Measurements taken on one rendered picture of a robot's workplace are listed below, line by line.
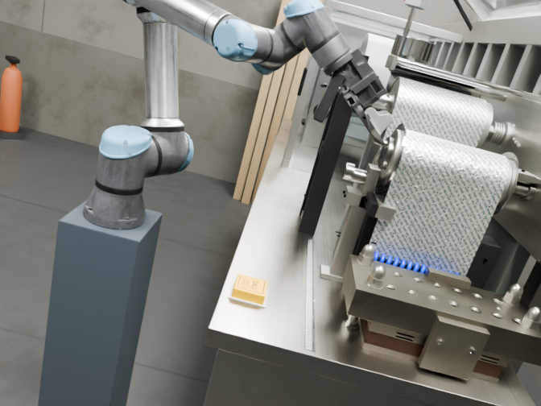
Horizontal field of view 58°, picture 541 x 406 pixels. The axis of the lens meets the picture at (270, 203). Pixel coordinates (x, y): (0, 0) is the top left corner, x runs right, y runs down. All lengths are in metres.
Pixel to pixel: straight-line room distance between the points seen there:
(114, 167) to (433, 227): 0.75
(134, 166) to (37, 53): 3.84
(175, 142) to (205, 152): 3.29
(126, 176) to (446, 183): 0.74
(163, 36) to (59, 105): 3.70
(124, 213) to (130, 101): 3.48
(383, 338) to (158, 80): 0.82
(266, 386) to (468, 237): 0.55
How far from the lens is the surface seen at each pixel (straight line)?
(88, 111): 4.86
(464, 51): 2.12
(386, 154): 1.10
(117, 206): 1.24
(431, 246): 1.16
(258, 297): 1.05
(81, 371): 1.47
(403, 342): 1.05
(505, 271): 1.26
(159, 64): 1.31
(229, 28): 0.98
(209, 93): 4.48
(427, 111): 1.32
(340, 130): 1.39
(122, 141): 1.19
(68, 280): 1.33
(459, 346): 1.04
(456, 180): 1.12
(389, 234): 1.13
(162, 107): 1.30
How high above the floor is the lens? 1.45
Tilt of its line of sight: 19 degrees down
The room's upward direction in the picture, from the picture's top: 15 degrees clockwise
